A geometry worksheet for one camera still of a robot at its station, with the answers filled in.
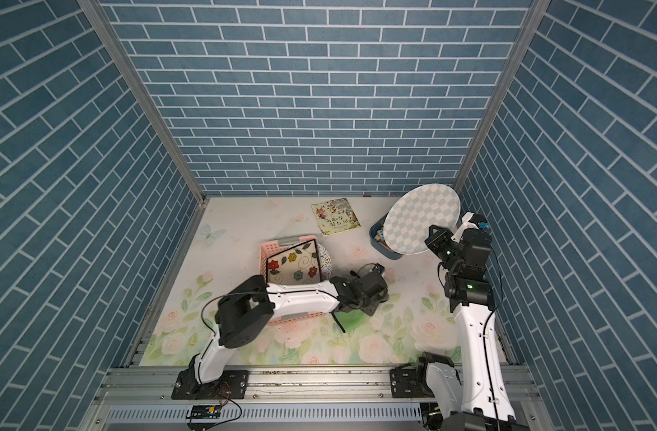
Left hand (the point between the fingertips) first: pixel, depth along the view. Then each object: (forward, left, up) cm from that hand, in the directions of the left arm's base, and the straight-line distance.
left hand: (381, 303), depth 88 cm
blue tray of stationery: (+26, -1, 0) cm, 26 cm away
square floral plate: (+13, +30, +2) cm, 32 cm away
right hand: (+11, -12, +27) cm, 32 cm away
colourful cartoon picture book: (+40, +16, -2) cm, 44 cm away
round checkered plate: (+17, -7, +22) cm, 29 cm away
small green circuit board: (-29, +50, -6) cm, 58 cm away
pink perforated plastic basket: (+19, +38, +3) cm, 43 cm away
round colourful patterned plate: (+11, +19, +7) cm, 23 cm away
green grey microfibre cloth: (-6, +10, 0) cm, 12 cm away
